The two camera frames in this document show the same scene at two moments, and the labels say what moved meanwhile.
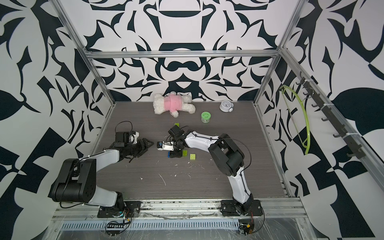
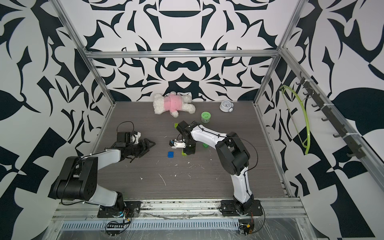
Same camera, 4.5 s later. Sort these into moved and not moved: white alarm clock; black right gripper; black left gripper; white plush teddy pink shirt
Moved: black right gripper
Not moved: white alarm clock; black left gripper; white plush teddy pink shirt
